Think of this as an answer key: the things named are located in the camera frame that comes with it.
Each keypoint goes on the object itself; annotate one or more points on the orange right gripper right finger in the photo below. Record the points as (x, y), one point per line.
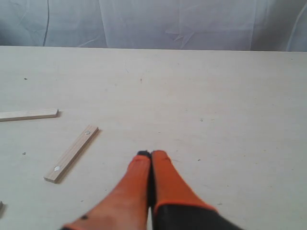
(176, 206)

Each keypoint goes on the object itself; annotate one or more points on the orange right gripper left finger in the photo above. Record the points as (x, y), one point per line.
(126, 206)

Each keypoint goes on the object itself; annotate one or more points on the wood strip with magnets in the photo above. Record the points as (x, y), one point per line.
(56, 173)

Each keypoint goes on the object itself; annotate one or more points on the wood strip at edge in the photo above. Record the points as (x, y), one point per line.
(2, 208)

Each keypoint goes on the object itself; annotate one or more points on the long horizontal wood strip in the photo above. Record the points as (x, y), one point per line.
(27, 115)

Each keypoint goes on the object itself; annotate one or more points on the white backdrop cloth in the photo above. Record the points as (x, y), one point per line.
(266, 25)

